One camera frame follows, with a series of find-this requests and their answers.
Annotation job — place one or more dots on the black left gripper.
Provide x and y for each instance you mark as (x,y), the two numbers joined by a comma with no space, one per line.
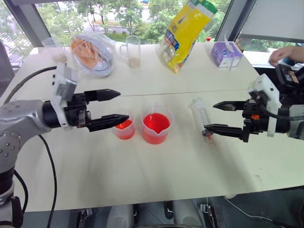
(75,110)

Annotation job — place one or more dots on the purple white carton box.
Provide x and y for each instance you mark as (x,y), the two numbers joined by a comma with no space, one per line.
(224,55)

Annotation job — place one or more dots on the small beaker red liquid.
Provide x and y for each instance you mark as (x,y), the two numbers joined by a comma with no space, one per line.
(125,133)

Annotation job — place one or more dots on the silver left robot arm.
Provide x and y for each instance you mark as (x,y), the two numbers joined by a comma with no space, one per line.
(16,121)

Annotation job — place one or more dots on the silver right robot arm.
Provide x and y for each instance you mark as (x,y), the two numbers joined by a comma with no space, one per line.
(295,121)

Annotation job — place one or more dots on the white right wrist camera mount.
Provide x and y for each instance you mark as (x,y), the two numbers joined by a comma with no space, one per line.
(264,88)

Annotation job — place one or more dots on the white roller blind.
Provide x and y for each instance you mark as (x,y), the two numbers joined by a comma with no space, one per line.
(273,16)

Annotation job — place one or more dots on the black handheld device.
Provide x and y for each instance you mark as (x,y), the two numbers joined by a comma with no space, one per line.
(291,78)

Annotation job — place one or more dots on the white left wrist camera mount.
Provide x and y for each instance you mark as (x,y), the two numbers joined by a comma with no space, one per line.
(62,88)

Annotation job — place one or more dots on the small clear plastic cup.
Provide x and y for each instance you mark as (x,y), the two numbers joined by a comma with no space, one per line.
(57,53)

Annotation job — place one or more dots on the person's bare forearm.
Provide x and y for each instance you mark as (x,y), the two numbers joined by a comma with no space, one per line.
(298,53)

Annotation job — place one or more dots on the clear plastic syringe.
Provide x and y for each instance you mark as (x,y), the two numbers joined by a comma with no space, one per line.
(200,114)

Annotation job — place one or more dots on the dark chair back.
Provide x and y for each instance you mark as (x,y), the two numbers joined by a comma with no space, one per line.
(5,69)

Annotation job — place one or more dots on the large beaker red liquid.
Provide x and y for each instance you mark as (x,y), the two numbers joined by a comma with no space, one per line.
(156,126)

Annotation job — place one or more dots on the black metal table clamp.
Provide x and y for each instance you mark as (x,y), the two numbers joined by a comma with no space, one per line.
(210,212)

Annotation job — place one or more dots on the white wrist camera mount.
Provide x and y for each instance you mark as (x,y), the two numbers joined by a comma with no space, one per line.
(264,88)
(62,88)

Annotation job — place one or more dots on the tall glass mug with grains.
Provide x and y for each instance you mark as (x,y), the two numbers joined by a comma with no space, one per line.
(134,55)

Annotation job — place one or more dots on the person's bare hand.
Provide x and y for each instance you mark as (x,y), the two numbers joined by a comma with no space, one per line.
(282,54)

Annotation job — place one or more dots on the clear bag with orange contents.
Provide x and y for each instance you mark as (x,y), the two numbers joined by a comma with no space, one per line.
(91,55)

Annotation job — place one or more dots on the yellow snack bag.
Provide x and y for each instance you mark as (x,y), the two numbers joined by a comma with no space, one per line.
(185,35)

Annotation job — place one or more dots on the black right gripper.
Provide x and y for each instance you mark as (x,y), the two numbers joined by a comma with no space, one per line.
(257,122)

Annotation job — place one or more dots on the red bottle cap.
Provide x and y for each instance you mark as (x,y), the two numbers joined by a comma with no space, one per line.
(208,39)

